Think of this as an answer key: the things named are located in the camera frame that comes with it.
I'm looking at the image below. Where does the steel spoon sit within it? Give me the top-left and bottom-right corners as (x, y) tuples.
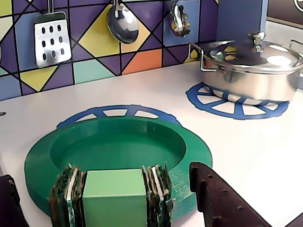
(170, 0), (191, 38)

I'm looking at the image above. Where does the steel pot lid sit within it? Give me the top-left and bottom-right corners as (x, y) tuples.
(205, 32), (303, 75)

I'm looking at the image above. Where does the steel slotted spatula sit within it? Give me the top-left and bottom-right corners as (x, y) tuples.
(34, 0), (72, 68)

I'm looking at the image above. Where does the steel toy pot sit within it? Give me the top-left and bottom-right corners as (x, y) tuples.
(188, 42), (303, 106)

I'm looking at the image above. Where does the steel ladle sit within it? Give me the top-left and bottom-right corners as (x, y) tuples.
(106, 0), (140, 44)

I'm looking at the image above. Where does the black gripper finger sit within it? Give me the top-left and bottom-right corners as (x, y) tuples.
(189, 161), (271, 227)
(0, 174), (30, 227)

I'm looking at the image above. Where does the blue toy kitchen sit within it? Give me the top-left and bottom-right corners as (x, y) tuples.
(0, 0), (303, 227)

